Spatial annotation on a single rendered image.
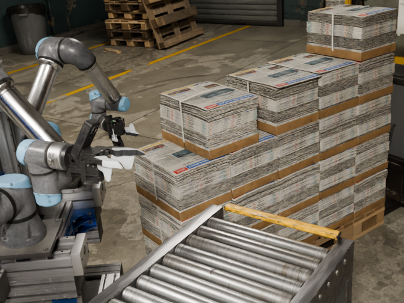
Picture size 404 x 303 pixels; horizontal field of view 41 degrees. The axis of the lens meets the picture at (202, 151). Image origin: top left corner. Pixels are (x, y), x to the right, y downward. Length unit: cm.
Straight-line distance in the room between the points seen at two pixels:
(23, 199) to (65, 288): 36
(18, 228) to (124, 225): 174
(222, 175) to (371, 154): 107
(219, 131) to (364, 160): 109
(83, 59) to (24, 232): 89
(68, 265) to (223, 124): 88
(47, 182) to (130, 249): 181
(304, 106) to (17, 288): 150
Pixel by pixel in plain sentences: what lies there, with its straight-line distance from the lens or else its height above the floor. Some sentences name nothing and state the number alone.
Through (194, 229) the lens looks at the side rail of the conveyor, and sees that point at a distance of 188.
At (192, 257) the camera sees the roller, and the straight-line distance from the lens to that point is 177.
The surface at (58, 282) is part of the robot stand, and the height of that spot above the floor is 65.
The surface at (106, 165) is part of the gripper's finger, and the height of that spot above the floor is 124.
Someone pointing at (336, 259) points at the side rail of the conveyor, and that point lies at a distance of 172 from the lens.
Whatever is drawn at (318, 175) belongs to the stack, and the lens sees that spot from 285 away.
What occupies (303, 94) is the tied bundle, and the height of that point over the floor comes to 99.
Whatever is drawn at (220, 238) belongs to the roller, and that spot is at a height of 79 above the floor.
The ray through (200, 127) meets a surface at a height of 97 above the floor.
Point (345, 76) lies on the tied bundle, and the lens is 282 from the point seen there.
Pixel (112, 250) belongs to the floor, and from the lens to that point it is 334.
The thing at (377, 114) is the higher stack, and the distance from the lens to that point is 311.
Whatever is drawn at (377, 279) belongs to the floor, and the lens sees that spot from 302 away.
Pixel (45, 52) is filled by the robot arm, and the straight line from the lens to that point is 250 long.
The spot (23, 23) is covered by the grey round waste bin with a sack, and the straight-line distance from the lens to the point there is 918.
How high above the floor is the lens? 177
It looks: 23 degrees down
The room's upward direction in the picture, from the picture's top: 5 degrees counter-clockwise
